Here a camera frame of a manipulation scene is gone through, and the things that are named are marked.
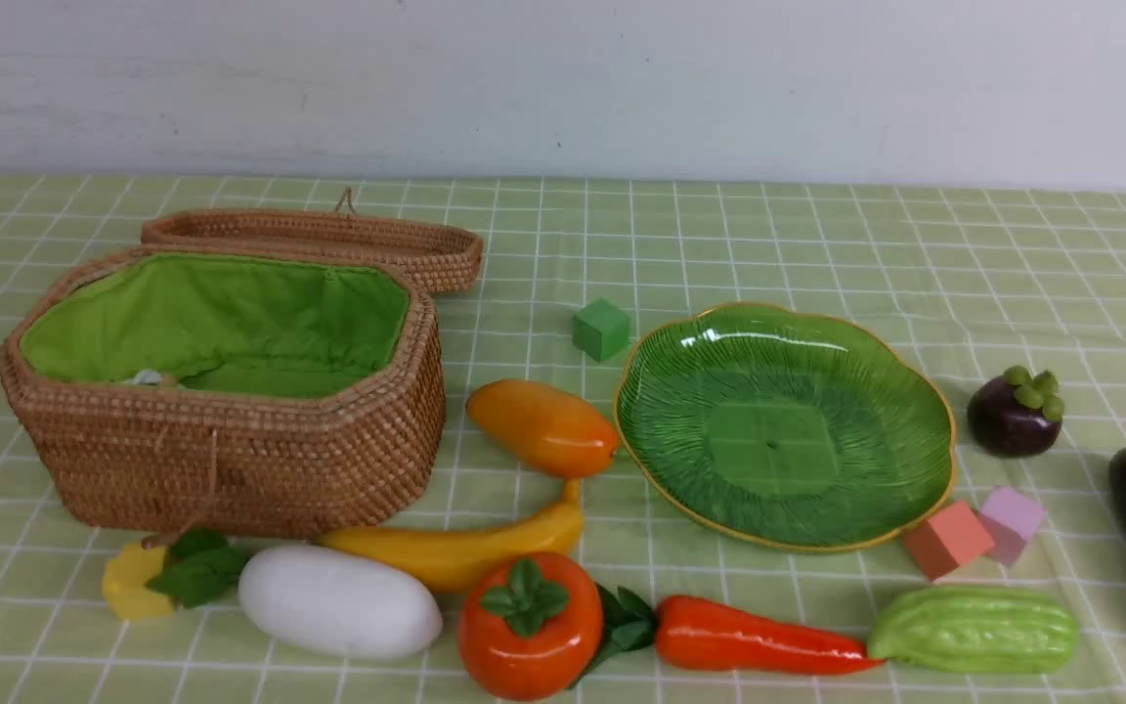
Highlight orange yellow mango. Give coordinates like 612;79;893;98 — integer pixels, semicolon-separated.
465;378;620;478

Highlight yellow banana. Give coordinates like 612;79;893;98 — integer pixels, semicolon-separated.
318;478;586;594

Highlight orange persimmon green calyx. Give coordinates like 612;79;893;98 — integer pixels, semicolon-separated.
456;551;604;701

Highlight orange carrot green leaves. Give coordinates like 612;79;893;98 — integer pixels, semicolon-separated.
582;587;885;677

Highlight green foam cube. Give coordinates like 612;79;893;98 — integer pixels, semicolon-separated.
572;298;631;364

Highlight woven wicker basket lid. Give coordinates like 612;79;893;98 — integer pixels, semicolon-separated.
140;188;484;294

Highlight green leaf-shaped glass plate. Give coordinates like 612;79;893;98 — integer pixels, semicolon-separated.
613;302;958;553

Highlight woven wicker basket green lining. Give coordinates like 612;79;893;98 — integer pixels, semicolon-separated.
0;244;446;540

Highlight green checkered tablecloth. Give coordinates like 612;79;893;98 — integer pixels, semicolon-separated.
0;173;1126;703

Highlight salmon pink foam cube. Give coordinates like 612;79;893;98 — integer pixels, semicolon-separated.
901;501;995;581

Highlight purple mangosteen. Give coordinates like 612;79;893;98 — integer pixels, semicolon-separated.
966;365;1066;458

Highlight lilac foam cube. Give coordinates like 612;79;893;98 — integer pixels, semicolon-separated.
977;485;1047;567

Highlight green bitter gourd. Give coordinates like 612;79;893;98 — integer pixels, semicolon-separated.
866;585;1080;676

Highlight yellow foam block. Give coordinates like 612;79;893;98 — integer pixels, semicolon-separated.
100;541;175;621

